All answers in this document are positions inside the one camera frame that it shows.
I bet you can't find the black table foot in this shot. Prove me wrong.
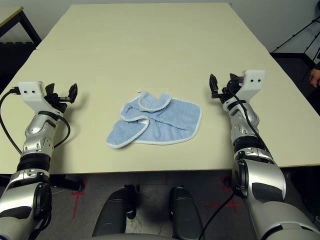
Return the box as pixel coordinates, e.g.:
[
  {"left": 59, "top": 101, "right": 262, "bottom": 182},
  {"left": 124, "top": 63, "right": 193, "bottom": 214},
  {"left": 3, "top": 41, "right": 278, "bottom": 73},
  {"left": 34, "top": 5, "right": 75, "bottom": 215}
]
[{"left": 49, "top": 174, "right": 85, "bottom": 193}]

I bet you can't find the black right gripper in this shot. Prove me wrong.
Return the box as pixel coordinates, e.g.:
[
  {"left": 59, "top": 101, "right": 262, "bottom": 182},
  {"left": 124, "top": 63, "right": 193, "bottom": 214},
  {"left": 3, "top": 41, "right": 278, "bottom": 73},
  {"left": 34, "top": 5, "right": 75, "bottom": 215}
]
[{"left": 209, "top": 73, "right": 244, "bottom": 103}]

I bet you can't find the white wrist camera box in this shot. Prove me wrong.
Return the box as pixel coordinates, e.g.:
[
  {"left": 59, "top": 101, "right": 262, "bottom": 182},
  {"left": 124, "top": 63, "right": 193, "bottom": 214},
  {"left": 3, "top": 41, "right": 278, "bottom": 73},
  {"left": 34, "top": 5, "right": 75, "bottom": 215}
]
[
  {"left": 222, "top": 69, "right": 266, "bottom": 111},
  {"left": 17, "top": 80, "right": 63, "bottom": 117}
]

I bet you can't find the bystander hand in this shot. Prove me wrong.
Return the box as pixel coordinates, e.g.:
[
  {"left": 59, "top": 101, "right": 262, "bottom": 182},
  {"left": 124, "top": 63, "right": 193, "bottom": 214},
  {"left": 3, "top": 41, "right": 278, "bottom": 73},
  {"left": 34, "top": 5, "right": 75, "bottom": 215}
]
[{"left": 309, "top": 68, "right": 320, "bottom": 88}]

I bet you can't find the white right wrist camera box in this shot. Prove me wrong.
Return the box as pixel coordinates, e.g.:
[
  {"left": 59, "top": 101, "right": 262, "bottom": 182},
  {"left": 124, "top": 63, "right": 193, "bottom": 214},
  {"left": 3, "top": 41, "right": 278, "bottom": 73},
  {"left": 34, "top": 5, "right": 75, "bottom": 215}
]
[{"left": 222, "top": 69, "right": 266, "bottom": 111}]

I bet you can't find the black foam floor mat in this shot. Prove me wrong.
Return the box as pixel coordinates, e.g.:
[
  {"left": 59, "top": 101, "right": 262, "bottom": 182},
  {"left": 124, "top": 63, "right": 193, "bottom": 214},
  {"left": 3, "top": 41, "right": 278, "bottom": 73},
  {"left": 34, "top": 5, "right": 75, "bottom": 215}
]
[{"left": 0, "top": 41, "right": 38, "bottom": 95}]

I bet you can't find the beige side table black frame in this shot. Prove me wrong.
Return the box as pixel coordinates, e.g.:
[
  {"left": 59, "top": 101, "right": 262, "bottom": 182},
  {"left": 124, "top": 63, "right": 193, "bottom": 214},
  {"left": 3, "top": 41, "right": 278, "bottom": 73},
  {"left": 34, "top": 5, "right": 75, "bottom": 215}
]
[{"left": 0, "top": 6, "right": 43, "bottom": 47}]

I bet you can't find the black box platform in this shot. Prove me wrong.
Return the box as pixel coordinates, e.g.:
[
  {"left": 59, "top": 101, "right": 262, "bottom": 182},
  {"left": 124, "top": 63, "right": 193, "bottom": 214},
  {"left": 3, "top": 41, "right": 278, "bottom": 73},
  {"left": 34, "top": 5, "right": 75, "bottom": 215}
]
[{"left": 271, "top": 51, "right": 320, "bottom": 101}]

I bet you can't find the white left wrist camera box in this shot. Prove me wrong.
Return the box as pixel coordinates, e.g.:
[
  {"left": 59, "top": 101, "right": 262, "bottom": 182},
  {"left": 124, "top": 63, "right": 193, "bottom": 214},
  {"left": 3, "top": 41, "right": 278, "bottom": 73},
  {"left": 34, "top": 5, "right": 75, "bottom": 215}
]
[{"left": 17, "top": 80, "right": 63, "bottom": 117}]

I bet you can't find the dark grey robot right leg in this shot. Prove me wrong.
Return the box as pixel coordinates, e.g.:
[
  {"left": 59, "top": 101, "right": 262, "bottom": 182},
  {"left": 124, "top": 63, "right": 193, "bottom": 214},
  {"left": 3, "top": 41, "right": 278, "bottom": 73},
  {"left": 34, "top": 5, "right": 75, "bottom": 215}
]
[{"left": 169, "top": 185, "right": 206, "bottom": 240}]

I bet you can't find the light blue white-trimmed towel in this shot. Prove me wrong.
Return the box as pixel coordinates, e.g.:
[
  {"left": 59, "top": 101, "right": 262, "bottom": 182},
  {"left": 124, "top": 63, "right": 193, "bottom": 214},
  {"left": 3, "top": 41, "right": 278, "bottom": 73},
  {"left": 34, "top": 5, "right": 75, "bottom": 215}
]
[{"left": 106, "top": 89, "right": 203, "bottom": 150}]

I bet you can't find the black tripod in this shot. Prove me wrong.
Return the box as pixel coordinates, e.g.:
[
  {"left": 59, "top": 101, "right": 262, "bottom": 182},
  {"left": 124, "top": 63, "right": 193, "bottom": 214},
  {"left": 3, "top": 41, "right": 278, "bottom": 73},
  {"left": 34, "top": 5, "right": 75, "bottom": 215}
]
[{"left": 271, "top": 14, "right": 320, "bottom": 63}]

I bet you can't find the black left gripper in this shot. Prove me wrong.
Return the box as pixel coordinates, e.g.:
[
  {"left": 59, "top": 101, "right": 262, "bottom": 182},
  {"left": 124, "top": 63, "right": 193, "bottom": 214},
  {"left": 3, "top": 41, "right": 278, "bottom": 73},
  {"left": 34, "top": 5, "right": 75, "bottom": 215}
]
[{"left": 45, "top": 83, "right": 78, "bottom": 114}]

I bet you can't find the thin black left wrist cable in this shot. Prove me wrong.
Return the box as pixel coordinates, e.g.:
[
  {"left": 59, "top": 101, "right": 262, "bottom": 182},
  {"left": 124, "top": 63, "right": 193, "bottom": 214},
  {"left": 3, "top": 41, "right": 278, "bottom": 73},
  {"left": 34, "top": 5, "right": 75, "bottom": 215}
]
[{"left": 53, "top": 115, "right": 72, "bottom": 150}]

